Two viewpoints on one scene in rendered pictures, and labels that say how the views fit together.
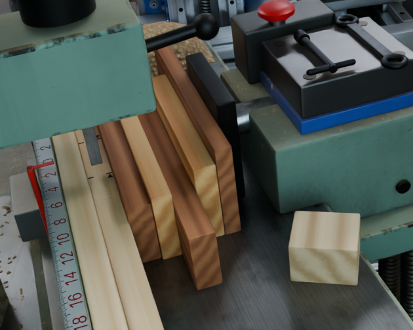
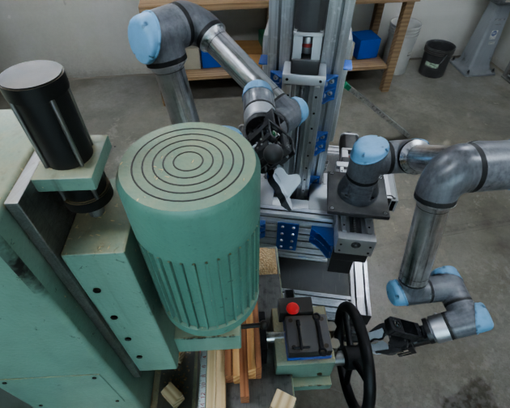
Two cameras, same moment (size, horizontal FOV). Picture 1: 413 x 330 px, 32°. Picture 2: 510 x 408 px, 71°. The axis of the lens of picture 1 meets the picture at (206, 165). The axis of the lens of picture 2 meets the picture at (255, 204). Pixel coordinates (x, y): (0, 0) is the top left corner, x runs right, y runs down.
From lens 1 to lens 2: 0.55 m
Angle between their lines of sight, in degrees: 14
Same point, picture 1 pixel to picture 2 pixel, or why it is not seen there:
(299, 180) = (283, 371)
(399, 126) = (320, 364)
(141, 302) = not seen: outside the picture
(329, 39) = (307, 325)
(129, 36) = (235, 337)
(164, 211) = (236, 377)
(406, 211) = (319, 379)
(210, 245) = (246, 397)
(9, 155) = not seen: hidden behind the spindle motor
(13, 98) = (196, 344)
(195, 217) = (244, 386)
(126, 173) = (228, 354)
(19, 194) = not seen: hidden behind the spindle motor
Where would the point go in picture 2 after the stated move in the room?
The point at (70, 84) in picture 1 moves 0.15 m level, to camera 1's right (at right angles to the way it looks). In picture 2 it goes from (214, 343) to (286, 354)
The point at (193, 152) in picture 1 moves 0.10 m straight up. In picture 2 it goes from (250, 359) to (249, 341)
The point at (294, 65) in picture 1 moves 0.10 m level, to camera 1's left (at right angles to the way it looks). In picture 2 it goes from (291, 337) to (246, 331)
